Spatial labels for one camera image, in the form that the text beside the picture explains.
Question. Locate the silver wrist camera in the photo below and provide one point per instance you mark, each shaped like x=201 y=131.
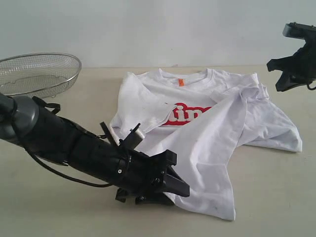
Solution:
x=133 y=139
x=300 y=31

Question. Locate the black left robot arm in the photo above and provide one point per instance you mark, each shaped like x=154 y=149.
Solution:
x=34 y=125

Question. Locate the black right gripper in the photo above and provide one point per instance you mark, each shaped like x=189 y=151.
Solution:
x=297 y=69

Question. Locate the metal wire mesh basket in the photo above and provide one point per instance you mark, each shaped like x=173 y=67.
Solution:
x=45 y=74

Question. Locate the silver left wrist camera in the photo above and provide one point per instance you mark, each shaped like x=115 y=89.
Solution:
x=133 y=139

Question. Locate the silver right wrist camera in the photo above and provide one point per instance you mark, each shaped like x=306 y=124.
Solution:
x=300 y=31

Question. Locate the white t-shirt red logo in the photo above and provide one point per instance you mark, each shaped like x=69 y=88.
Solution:
x=202 y=117

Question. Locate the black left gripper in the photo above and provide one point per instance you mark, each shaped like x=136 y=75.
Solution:
x=148 y=178

